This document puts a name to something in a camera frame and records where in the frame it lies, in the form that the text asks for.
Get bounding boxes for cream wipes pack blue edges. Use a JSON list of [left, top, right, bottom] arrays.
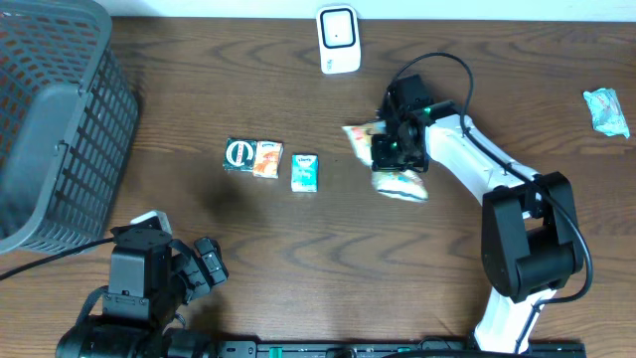
[[342, 120, 428, 203]]

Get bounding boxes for teal white Kleenex tissue pack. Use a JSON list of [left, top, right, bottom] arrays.
[[290, 154, 318, 193]]

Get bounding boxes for black healing ointment box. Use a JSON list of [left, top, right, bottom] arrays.
[[223, 137, 257, 172]]

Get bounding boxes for orange tissue pack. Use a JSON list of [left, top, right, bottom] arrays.
[[252, 141, 283, 179]]

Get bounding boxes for green soft wipes pack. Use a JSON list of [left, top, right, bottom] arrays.
[[582, 88, 630, 139]]

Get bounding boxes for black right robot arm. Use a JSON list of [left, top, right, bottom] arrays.
[[371, 76, 590, 357]]

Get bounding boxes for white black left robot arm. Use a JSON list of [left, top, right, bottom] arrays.
[[55, 222, 229, 358]]

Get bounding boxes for white barcode scanner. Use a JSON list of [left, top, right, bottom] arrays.
[[316, 5, 362, 75]]

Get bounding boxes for grey plastic mesh basket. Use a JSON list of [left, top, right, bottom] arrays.
[[1, 1, 140, 254]]

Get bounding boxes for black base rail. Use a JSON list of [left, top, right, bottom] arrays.
[[213, 339, 587, 358]]

